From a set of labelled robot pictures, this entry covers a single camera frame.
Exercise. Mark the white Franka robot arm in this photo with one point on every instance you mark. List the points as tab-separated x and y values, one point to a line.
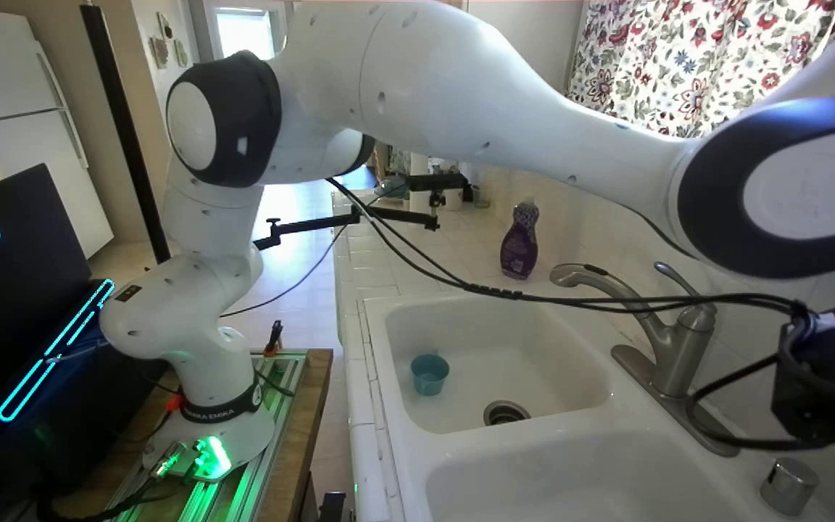
435	87

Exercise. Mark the purple dish soap bottle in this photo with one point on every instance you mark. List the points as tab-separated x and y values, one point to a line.
520	248

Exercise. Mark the small blue cup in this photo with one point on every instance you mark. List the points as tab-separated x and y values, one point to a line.
429	373

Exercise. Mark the small black table clamp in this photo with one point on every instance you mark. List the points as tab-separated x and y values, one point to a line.
272	338

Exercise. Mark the metal sink drain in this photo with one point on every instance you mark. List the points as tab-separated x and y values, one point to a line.
506	412

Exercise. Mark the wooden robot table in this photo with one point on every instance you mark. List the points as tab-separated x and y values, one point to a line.
295	435

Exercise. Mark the white double basin sink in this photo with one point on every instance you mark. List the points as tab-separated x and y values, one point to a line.
535	466

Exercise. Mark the brushed metal sink faucet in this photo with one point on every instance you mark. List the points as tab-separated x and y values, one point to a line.
672	343

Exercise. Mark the white glass door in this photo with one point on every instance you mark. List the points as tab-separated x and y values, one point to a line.
245	31

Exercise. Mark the floral print curtain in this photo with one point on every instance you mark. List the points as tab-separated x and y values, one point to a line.
666	58

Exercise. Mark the black vertical pole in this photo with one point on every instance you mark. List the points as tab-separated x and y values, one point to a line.
123	125

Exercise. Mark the black computer with cyan lights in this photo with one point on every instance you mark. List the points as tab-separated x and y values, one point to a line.
11	319

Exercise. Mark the white refrigerator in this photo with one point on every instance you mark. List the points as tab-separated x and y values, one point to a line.
11	116

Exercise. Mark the chrome round counter cap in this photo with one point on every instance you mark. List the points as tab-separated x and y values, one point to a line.
788	485

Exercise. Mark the black camera stand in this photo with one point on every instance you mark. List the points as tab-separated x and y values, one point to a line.
435	180

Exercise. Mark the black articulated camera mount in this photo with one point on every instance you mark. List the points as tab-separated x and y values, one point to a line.
311	227

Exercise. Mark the green lit metal base plate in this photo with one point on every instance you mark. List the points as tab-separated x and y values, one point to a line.
245	482

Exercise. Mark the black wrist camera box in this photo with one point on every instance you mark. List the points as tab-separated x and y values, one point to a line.
824	395

